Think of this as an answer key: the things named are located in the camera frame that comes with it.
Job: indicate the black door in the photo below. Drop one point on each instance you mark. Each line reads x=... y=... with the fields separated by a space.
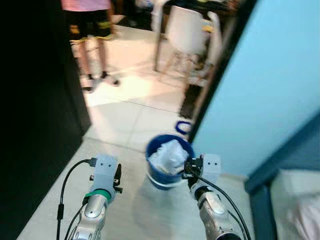
x=35 y=110

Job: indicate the blue round waste bin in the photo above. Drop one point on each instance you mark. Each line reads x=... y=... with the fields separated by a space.
x=160 y=177

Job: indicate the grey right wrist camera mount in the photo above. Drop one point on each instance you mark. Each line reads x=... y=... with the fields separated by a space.
x=211 y=167

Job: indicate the blue slipper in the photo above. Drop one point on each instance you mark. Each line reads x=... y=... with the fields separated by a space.
x=179 y=127

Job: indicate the black door frame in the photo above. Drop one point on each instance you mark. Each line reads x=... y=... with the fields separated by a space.
x=227 y=55

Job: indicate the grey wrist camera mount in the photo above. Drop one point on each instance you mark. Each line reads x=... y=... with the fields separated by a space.
x=211 y=167
x=105 y=171

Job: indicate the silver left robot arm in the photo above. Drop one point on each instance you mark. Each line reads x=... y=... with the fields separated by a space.
x=92 y=217

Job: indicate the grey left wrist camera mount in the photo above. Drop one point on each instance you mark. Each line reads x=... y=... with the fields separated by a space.
x=105 y=171

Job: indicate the white plastic chair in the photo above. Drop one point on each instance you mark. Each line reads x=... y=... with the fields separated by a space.
x=187 y=32

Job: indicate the person in pink shirt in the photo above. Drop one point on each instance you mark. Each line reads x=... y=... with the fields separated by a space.
x=90 y=25

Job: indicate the white plastic bin liner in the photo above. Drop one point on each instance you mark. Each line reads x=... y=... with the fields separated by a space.
x=167 y=157

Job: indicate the bed with cream sheet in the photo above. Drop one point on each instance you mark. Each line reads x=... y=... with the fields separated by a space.
x=282 y=200

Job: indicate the dark blue bed frame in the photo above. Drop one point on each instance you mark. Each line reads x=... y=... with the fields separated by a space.
x=261 y=205

